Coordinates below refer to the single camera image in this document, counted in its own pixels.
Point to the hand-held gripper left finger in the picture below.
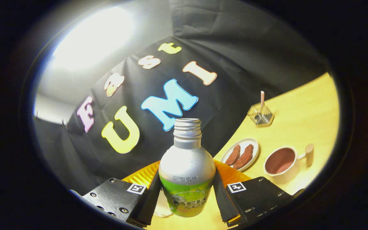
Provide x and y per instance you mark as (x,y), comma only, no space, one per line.
(147,201)

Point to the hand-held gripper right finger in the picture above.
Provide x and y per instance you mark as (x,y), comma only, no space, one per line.
(223,201)

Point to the silver green juice bottle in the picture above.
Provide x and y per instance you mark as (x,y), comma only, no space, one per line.
(185,166)

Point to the brown meat slice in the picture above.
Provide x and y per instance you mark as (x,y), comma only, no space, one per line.
(244,157)
(233,155)

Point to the white round plate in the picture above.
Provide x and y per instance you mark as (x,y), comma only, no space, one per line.
(255,147)

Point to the wooden table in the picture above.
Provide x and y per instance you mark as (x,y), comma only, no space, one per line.
(299,108)

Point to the black backdrop cloth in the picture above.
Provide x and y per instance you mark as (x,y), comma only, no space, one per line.
(235,41)

